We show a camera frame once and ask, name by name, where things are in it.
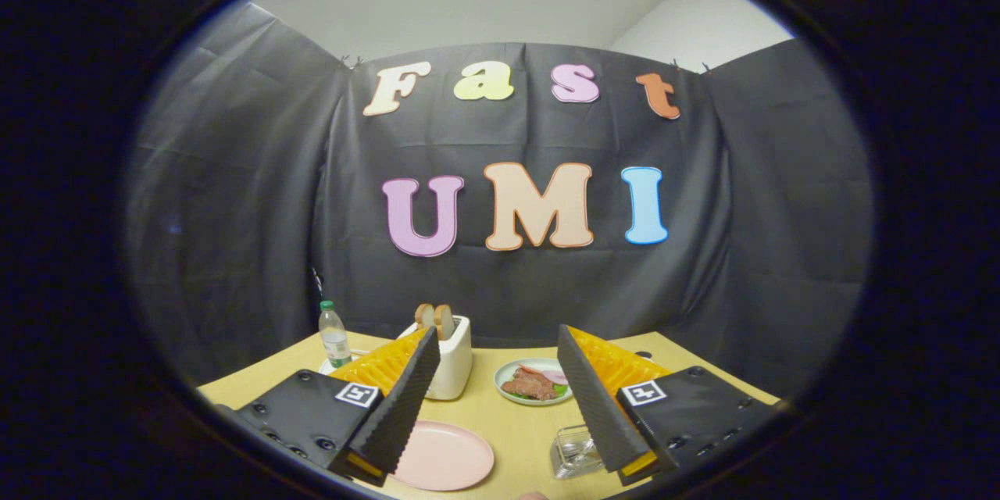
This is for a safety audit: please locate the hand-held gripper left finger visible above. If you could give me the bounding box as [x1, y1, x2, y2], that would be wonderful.
[212, 326, 442, 488]

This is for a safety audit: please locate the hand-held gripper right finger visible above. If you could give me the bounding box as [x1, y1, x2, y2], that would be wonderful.
[556, 323, 782, 485]

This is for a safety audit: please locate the brown steak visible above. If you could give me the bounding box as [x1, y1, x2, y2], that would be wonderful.
[502, 367, 557, 401]

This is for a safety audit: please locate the pink round plate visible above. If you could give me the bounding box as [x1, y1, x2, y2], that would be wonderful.
[391, 420, 495, 492]

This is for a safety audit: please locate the cream white toaster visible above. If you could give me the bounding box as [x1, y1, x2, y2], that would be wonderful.
[398, 316, 473, 401]

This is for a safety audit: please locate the white square coaster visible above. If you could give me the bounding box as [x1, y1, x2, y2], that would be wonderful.
[319, 349, 368, 376]

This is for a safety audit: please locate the pale green food plate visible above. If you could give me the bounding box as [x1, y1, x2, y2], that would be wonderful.
[494, 359, 575, 406]

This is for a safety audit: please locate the clear plastic water bottle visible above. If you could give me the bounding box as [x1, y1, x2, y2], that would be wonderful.
[319, 300, 352, 369]

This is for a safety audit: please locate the clear wire cutlery rack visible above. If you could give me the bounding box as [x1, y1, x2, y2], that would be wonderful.
[550, 425, 606, 480]

